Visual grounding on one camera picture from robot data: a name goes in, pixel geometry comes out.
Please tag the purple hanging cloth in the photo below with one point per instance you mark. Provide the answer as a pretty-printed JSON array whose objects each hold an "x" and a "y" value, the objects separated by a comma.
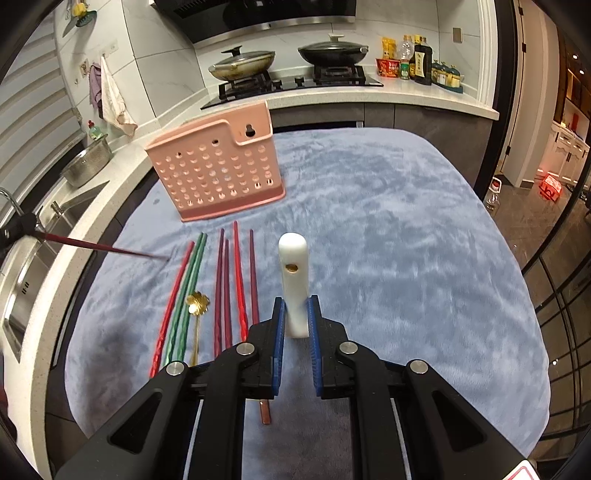
[{"x": 95, "y": 90}]

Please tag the pink perforated utensil holder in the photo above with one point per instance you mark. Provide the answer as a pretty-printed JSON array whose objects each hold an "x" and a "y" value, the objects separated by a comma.
[{"x": 219, "y": 164}]

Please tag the green chopstick left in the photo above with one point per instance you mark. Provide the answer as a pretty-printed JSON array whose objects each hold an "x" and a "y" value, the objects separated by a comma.
[{"x": 171, "y": 338}]

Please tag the bright red chopstick gold band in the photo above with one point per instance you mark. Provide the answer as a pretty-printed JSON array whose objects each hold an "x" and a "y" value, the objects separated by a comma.
[{"x": 239, "y": 289}]

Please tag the green chopstick right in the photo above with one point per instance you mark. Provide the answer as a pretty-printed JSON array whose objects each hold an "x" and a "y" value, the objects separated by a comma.
[{"x": 180, "y": 344}]

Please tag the dark red chopstick plain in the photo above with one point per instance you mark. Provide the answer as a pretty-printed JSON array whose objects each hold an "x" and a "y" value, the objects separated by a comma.
[{"x": 226, "y": 298}]

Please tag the black wok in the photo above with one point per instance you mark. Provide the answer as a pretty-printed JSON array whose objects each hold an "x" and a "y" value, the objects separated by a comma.
[{"x": 334, "y": 53}]

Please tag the steel pot by sink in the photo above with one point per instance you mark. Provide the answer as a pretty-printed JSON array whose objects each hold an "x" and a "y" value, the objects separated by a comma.
[{"x": 88, "y": 163}]

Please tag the black gas stove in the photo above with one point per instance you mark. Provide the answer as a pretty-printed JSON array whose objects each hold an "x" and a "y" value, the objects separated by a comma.
[{"x": 262, "y": 84}]

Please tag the blue fleece table cloth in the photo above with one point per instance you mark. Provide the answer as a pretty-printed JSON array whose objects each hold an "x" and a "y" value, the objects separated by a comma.
[{"x": 403, "y": 254}]

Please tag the red chopstick black band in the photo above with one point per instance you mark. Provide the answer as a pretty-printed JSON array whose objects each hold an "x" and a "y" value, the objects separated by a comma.
[{"x": 156, "y": 357}]

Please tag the tray of small jars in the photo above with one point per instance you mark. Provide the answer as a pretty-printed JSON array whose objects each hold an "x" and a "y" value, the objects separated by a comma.
[{"x": 447, "y": 77}]

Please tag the white green ceramic spoon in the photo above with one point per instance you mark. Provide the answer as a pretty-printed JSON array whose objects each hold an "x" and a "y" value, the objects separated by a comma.
[{"x": 293, "y": 253}]

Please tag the red seasoning packet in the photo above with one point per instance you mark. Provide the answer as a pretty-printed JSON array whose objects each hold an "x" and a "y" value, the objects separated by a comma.
[{"x": 388, "y": 68}]

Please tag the clear plastic bottle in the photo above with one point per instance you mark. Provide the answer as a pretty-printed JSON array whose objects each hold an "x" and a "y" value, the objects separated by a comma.
[{"x": 406, "y": 53}]

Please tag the gold flower spoon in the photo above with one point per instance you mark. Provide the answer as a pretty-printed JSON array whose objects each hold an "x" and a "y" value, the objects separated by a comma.
[{"x": 197, "y": 304}]

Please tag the dark soy sauce bottle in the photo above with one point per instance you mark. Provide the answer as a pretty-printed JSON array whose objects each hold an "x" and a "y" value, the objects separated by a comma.
[{"x": 423, "y": 55}]

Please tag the green chopstick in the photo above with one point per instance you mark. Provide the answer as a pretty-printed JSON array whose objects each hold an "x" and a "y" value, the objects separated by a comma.
[
  {"x": 180, "y": 344},
  {"x": 171, "y": 338}
]

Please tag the dark maroon chopstick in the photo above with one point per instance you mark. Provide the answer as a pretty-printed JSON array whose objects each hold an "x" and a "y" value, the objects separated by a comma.
[{"x": 95, "y": 247}]

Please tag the red floor sign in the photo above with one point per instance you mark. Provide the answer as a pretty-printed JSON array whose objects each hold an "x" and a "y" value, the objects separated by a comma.
[{"x": 550, "y": 188}]

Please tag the green dish soap bottle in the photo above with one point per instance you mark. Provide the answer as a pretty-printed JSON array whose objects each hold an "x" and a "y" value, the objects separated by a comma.
[{"x": 94, "y": 132}]

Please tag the wok with glass lid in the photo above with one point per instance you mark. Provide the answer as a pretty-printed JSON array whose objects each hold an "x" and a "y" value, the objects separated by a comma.
[{"x": 239, "y": 66}]

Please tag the white hanging towel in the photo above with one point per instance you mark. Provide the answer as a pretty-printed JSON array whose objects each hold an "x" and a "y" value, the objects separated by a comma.
[{"x": 114, "y": 110}]

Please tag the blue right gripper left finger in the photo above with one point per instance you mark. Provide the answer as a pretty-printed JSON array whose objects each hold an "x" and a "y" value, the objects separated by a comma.
[{"x": 279, "y": 313}]

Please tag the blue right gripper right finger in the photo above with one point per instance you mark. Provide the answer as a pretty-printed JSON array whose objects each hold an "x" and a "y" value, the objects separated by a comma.
[{"x": 316, "y": 354}]

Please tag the chrome sink faucet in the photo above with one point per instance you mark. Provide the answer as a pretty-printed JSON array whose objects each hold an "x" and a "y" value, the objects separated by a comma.
[{"x": 9, "y": 197}]

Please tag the dark red chopstick silver band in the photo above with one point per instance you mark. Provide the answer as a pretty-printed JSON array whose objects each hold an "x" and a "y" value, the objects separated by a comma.
[{"x": 218, "y": 296}]

